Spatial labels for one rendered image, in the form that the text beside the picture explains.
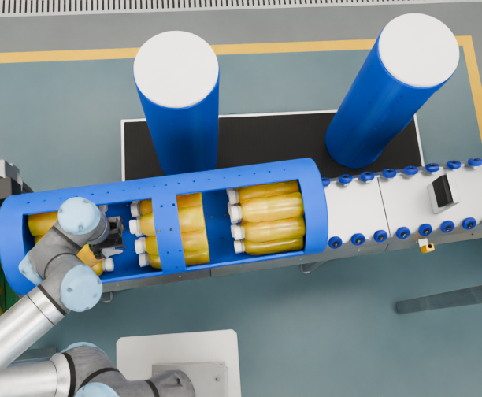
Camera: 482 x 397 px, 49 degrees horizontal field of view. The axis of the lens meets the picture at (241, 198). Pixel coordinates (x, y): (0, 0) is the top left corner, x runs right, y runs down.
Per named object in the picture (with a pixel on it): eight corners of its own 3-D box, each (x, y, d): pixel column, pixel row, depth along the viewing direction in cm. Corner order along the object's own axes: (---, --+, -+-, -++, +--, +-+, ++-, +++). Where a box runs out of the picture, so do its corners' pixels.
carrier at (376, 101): (335, 176, 260) (389, 160, 264) (395, 98, 176) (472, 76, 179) (317, 124, 267) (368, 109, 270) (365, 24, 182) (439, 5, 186)
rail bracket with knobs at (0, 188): (24, 211, 172) (12, 203, 162) (1, 214, 172) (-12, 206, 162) (22, 182, 175) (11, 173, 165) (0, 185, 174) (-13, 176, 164)
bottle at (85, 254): (97, 250, 155) (117, 233, 140) (93, 272, 152) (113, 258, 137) (72, 244, 152) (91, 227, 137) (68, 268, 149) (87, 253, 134)
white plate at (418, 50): (397, 94, 175) (395, 96, 176) (472, 73, 178) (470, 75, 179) (367, 24, 181) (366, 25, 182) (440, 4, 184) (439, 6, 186)
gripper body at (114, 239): (127, 250, 131) (117, 241, 119) (92, 254, 130) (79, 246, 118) (124, 220, 133) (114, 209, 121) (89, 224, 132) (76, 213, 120)
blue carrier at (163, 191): (313, 254, 170) (335, 249, 142) (36, 294, 162) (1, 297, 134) (299, 168, 174) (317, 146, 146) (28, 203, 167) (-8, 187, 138)
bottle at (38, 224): (37, 228, 155) (101, 219, 156) (32, 240, 148) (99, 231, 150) (31, 206, 151) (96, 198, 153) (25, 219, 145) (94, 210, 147)
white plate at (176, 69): (231, 50, 176) (231, 52, 177) (157, 17, 177) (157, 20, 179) (195, 120, 169) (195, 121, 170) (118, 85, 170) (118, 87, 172)
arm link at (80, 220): (44, 219, 104) (74, 186, 106) (61, 229, 115) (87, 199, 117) (74, 243, 103) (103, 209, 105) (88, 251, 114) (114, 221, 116)
